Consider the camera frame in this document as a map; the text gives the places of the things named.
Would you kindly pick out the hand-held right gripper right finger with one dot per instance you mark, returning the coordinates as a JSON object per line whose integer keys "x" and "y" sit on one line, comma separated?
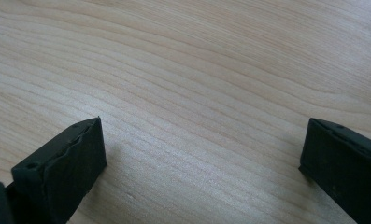
{"x": 345, "y": 168}

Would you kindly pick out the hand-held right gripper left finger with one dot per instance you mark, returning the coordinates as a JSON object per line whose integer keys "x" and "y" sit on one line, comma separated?
{"x": 61, "y": 171}

